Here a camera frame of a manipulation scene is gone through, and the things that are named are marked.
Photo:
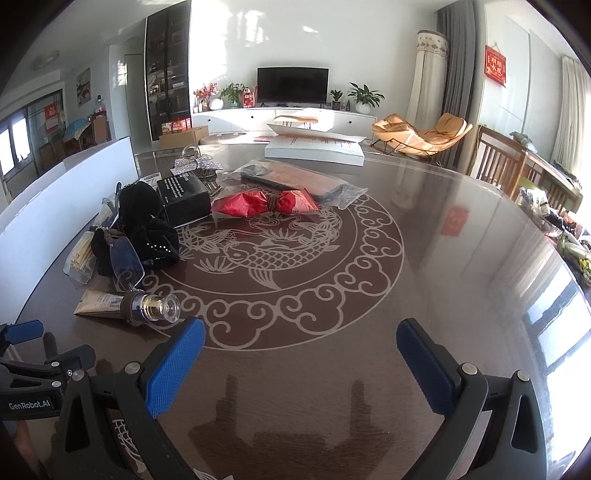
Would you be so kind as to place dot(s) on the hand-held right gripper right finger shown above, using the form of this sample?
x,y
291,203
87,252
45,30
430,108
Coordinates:
x,y
427,369

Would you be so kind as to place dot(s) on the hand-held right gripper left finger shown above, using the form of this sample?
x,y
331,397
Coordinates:
x,y
178,364

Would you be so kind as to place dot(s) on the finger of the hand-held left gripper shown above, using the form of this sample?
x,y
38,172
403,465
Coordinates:
x,y
23,330
51,367

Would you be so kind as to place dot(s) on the pack of cotton swabs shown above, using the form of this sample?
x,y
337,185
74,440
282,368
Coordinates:
x,y
83,258

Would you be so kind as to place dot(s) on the large white cardboard box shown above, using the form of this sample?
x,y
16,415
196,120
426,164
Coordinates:
x,y
69,184

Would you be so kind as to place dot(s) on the black printed box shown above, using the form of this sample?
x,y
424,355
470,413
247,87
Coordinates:
x,y
184,198

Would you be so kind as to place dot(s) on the black fluffy hair accessory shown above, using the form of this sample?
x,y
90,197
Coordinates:
x,y
138,198

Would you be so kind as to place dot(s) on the red candy-shaped packet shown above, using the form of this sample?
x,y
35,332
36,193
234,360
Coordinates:
x,y
249,203

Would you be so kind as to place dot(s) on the phone case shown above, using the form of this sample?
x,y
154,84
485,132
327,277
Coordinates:
x,y
300,182

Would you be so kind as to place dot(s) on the beige cream tube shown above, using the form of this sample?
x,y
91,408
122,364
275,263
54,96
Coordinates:
x,y
97,304

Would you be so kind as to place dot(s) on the clear eyeglasses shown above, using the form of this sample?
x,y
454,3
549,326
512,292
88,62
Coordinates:
x,y
127,267

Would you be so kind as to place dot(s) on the wooden dining table set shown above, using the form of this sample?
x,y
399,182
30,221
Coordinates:
x,y
81,134

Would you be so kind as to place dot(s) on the red door sign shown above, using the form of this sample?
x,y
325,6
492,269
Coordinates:
x,y
53,117

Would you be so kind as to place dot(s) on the wooden slatted chair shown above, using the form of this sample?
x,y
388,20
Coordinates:
x,y
496,159

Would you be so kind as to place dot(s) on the brown cardboard box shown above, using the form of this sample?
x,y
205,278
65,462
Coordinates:
x,y
182,137

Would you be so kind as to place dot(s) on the wooden side table with clutter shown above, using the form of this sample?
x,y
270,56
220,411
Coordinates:
x,y
549,175

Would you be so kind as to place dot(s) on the orange lounge chair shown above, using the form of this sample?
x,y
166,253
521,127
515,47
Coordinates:
x,y
415,136

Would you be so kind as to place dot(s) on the white flat box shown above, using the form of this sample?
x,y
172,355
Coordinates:
x,y
314,147

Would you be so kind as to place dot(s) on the white television cabinet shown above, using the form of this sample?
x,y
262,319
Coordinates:
x,y
351,121

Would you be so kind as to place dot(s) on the white round vase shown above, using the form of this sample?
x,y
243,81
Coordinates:
x,y
216,104

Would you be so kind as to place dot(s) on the round ceiling lamp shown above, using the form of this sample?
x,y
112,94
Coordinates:
x,y
49,57

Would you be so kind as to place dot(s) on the red flower bouquet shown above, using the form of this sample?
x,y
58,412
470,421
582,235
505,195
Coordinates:
x,y
205,91

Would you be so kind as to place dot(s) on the red gift bag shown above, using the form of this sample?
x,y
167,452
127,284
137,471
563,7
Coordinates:
x,y
249,98

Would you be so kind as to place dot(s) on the green leafy potted plant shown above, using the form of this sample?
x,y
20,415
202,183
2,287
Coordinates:
x,y
233,93

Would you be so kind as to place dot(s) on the large potted plant white pot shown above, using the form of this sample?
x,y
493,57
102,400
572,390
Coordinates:
x,y
364,98

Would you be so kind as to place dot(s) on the small potted plant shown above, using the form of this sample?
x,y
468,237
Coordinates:
x,y
336,98

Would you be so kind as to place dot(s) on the dark glass display cabinet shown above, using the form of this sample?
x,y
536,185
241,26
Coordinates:
x,y
168,78

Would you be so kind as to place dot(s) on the cloth-covered standing air conditioner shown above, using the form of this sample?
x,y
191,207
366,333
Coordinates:
x,y
429,78

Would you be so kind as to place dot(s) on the white sheer curtain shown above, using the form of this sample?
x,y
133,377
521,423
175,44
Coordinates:
x,y
575,115

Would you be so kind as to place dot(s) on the grey curtain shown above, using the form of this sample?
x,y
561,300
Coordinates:
x,y
459,69

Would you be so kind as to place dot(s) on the black television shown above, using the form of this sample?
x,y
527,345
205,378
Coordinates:
x,y
293,85

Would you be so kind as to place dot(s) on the framed wall painting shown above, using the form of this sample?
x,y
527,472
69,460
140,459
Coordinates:
x,y
83,86

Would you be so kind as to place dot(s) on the red wall hanging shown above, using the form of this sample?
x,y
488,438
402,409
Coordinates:
x,y
495,64

